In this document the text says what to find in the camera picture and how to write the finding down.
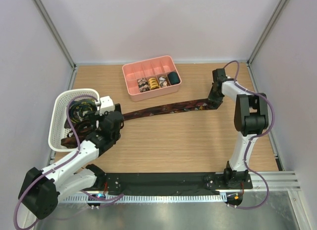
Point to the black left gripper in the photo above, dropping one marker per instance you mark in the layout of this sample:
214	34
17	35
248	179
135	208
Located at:
97	117

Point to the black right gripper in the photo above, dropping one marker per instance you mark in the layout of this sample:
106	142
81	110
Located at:
216	101

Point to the dark red patterned tie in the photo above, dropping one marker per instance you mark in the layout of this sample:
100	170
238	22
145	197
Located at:
178	107

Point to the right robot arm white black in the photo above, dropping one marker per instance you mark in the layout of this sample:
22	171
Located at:
250	120

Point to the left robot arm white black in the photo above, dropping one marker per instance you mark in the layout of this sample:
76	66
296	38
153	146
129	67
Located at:
42	189

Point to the rolled dark teal tie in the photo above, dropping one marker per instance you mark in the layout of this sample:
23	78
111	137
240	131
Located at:
173	78

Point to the white perforated plastic basket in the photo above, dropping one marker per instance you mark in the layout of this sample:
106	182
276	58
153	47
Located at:
57	131

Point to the rolled white floral tie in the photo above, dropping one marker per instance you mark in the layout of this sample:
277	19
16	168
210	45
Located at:
163	81

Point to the pink divided organizer tray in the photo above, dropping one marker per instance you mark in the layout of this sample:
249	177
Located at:
154	67

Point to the rolled yellow tie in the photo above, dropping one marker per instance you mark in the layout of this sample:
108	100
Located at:
153	83

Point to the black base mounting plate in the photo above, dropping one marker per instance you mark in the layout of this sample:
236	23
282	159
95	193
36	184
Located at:
174	184

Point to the perforated metal cable rail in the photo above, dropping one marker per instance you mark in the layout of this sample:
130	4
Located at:
83	198

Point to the right aluminium frame post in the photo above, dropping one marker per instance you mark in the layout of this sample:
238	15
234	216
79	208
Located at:
267	30

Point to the aluminium frame post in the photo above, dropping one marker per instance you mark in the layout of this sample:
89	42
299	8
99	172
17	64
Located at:
53	30
267	30

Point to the left aluminium frame post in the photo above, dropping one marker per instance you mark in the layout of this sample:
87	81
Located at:
53	30

